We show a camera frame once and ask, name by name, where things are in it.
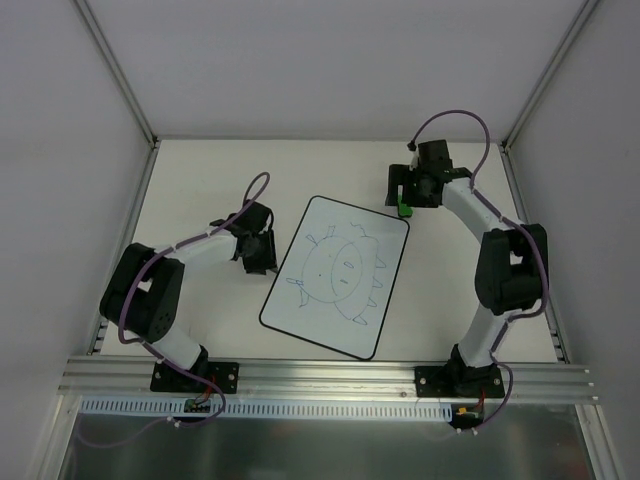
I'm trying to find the green whiteboard eraser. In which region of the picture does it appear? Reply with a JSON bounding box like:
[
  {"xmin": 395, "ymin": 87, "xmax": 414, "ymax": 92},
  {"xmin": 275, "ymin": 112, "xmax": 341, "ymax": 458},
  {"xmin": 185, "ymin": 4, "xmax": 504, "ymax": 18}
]
[{"xmin": 397, "ymin": 199, "xmax": 413, "ymax": 219}]

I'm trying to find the white whiteboard black frame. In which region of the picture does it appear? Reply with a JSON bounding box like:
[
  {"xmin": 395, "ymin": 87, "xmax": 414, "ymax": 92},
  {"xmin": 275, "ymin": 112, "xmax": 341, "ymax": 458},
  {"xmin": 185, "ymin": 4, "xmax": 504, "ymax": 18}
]
[{"xmin": 259, "ymin": 195, "xmax": 410, "ymax": 361}]

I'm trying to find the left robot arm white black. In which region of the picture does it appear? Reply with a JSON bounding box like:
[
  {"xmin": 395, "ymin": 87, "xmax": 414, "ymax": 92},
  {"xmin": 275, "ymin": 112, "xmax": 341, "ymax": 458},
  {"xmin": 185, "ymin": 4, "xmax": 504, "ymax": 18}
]
[{"xmin": 99, "ymin": 201, "xmax": 277, "ymax": 391}]

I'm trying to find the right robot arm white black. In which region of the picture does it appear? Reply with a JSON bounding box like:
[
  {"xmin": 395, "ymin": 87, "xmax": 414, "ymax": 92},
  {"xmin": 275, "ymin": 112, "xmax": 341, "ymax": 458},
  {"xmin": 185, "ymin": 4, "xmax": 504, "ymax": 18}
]
[{"xmin": 385, "ymin": 140, "xmax": 549, "ymax": 398}]

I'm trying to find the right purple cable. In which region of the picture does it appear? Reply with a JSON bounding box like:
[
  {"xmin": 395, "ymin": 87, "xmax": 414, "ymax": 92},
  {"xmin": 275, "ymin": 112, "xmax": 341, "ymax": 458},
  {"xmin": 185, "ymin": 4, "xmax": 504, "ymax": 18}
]
[{"xmin": 407, "ymin": 109, "xmax": 551, "ymax": 435}]

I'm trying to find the purple cable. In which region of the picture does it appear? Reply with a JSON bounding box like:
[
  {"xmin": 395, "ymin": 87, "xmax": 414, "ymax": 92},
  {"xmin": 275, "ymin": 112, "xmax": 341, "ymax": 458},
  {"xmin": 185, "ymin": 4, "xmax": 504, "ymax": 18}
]
[
  {"xmin": 407, "ymin": 109, "xmax": 551, "ymax": 435},
  {"xmin": 74, "ymin": 172, "xmax": 272, "ymax": 449}
]

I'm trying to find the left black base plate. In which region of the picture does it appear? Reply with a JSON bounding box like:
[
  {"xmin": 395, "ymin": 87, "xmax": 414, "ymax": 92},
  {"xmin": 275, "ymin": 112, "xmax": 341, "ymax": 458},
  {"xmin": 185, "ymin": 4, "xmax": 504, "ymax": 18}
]
[{"xmin": 150, "ymin": 358, "xmax": 239, "ymax": 394}]

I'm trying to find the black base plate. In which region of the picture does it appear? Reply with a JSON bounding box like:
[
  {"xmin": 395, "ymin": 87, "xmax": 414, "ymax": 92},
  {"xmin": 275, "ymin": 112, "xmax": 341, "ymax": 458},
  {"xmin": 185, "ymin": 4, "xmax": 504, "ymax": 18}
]
[
  {"xmin": 414, "ymin": 365, "xmax": 505, "ymax": 399},
  {"xmin": 150, "ymin": 358, "xmax": 239, "ymax": 394}
]

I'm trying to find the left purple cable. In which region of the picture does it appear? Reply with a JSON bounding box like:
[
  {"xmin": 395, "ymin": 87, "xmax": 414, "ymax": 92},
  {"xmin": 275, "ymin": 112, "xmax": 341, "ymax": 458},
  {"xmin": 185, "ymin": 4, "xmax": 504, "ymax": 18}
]
[{"xmin": 74, "ymin": 172, "xmax": 272, "ymax": 449}]

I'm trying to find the aluminium front rail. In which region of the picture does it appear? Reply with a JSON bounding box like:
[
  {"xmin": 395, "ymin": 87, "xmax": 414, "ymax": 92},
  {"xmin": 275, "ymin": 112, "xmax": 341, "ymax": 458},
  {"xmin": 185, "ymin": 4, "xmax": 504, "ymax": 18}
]
[{"xmin": 57, "ymin": 355, "xmax": 601, "ymax": 405}]

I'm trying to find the white slotted cable duct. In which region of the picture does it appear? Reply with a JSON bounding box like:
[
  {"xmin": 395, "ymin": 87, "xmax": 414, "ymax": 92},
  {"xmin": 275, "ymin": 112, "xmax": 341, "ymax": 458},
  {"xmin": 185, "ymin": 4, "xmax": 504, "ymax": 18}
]
[{"xmin": 79, "ymin": 396, "xmax": 453, "ymax": 423}]

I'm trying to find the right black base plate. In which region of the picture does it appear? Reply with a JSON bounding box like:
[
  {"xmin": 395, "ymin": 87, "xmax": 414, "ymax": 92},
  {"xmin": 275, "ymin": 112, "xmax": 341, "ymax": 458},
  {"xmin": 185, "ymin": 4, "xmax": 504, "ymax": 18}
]
[{"xmin": 414, "ymin": 365, "xmax": 505, "ymax": 399}]

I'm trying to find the right aluminium frame post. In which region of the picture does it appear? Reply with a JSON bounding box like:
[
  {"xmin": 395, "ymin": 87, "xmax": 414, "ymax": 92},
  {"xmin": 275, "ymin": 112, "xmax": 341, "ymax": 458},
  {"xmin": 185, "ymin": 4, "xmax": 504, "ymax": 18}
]
[{"xmin": 500, "ymin": 0, "xmax": 601, "ymax": 152}]

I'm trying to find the aluminium frame post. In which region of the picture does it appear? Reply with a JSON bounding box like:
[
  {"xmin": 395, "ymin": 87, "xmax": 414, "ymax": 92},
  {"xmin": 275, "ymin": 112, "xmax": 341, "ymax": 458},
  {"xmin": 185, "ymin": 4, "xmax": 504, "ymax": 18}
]
[
  {"xmin": 500, "ymin": 0, "xmax": 601, "ymax": 152},
  {"xmin": 70, "ymin": 0, "xmax": 158, "ymax": 149}
]

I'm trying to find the left aluminium frame post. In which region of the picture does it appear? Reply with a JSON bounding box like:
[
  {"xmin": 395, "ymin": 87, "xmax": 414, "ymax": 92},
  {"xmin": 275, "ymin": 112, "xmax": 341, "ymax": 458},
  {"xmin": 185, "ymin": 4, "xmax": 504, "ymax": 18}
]
[{"xmin": 70, "ymin": 0, "xmax": 158, "ymax": 149}]

